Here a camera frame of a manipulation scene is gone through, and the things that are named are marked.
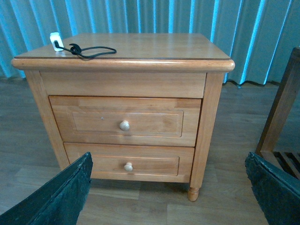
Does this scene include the wooden nightstand frame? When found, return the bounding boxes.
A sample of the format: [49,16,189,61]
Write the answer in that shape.
[12,33,235,202]

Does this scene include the black charger cable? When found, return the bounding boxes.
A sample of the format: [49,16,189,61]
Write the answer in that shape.
[53,41,117,59]

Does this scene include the grey pleated curtain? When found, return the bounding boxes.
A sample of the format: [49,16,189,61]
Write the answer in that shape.
[0,0,300,84]

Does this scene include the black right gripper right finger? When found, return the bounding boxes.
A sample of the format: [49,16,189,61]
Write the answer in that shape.
[245,152,300,225]

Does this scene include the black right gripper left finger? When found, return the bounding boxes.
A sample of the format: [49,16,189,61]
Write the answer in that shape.
[0,152,93,225]

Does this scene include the white charger adapter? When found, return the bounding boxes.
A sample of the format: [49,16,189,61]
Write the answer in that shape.
[50,32,64,52]

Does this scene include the dark wooden furniture frame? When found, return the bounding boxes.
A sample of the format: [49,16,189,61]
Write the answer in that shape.
[255,47,300,179]

